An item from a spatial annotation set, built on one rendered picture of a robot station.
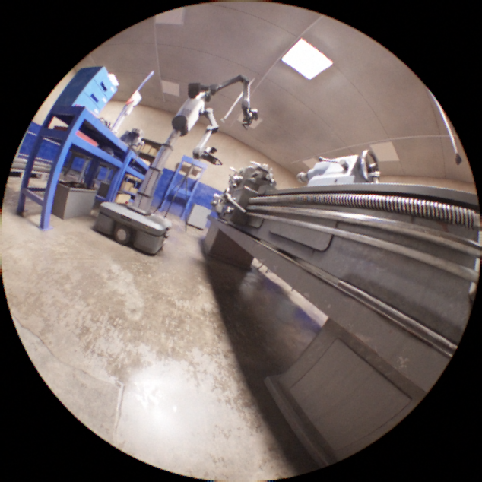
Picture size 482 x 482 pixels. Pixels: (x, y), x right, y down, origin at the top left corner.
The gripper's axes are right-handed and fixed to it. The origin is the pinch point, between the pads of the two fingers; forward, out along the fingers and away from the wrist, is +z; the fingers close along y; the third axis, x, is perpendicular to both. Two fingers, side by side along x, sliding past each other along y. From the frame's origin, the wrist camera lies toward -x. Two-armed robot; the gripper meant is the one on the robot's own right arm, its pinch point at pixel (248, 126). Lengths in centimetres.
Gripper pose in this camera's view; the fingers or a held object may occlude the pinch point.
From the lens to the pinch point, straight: 148.4
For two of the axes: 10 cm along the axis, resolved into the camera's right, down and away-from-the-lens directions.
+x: -9.6, 1.5, -2.3
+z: 1.0, 9.7, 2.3
